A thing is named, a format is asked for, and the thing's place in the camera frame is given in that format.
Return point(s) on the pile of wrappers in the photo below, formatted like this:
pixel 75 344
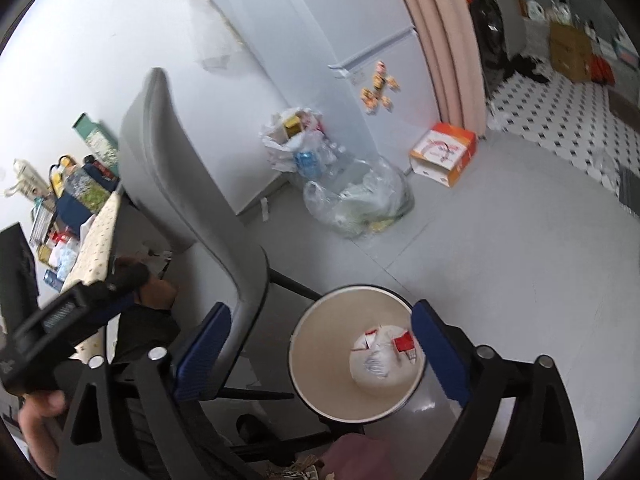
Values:
pixel 385 360

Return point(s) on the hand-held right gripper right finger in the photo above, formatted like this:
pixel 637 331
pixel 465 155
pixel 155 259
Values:
pixel 440 355

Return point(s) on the brown cardboard box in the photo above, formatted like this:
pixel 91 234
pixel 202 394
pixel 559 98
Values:
pixel 570 50

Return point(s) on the large clear tea bottle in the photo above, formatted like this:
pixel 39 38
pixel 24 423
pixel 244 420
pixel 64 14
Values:
pixel 87 187

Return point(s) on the orange cardboard box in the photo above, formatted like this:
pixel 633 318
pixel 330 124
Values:
pixel 445 152

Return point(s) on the tall green box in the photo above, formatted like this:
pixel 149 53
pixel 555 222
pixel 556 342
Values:
pixel 95 137

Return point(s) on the pink slipper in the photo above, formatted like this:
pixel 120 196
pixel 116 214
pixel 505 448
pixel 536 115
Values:
pixel 350 455

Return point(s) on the clear plastic bag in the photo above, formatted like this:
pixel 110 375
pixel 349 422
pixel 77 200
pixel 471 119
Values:
pixel 360 200

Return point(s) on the floral tablecloth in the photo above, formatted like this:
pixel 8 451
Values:
pixel 100 240

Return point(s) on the white bag of bottles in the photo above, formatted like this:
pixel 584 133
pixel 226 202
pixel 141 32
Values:
pixel 300 145

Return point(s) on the black rectangular object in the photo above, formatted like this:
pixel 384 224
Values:
pixel 17 270

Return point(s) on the dark floor mat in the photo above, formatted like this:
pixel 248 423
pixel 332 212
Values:
pixel 629 190

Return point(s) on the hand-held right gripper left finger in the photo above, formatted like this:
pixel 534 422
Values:
pixel 200 355

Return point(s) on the cluster of yellow magnets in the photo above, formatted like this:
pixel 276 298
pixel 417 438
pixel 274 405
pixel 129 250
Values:
pixel 377 90

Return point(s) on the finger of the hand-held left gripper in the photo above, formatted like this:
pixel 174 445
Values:
pixel 132 276

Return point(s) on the white round trash bin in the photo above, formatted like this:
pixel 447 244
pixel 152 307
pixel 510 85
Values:
pixel 325 340

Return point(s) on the white hanging apron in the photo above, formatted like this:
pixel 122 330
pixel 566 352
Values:
pixel 212 30

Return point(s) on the white refrigerator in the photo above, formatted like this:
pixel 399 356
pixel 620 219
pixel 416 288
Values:
pixel 310 35

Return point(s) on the grey washing machine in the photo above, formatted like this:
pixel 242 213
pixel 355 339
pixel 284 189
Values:
pixel 492 20

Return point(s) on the grey upholstered chair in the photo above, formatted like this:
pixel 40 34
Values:
pixel 165 160

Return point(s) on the person's left hand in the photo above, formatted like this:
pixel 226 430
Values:
pixel 42 420

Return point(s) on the black clothing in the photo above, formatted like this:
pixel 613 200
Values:
pixel 530 70

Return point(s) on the navy lunch bag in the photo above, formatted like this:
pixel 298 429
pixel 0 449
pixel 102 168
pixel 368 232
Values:
pixel 70 210

